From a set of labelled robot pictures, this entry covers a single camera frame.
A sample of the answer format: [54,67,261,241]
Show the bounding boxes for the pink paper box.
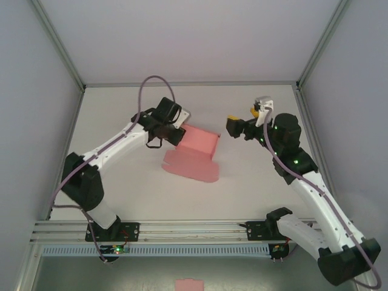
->
[161,123,221,184]

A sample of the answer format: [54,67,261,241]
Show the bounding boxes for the circuit board with green light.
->
[99,244,131,255]

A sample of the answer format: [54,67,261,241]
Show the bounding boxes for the spare pink paper sheet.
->
[175,278,204,291]

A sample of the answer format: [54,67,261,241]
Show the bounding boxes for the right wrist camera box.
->
[253,96,275,128]

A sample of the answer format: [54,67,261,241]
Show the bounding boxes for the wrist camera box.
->
[253,96,275,128]
[173,105,192,129]

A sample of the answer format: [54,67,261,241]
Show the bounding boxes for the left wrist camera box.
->
[173,105,192,129]

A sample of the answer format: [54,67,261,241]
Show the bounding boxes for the thin black wire loop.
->
[144,136,164,150]

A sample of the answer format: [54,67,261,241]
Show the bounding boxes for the aluminium side frame bar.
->
[45,87,86,221]
[293,87,339,218]

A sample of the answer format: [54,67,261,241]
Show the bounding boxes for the aluminium back frame bar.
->
[82,80,299,89]

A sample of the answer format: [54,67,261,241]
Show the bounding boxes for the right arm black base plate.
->
[239,220,290,242]

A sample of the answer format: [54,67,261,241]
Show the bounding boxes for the aluminium frame post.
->
[295,0,354,91]
[28,0,87,92]

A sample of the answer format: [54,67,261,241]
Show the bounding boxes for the aluminium mounting rail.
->
[28,218,361,244]

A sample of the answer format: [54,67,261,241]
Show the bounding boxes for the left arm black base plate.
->
[84,222,141,243]

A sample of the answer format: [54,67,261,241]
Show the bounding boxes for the white slotted cable duct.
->
[41,244,270,257]

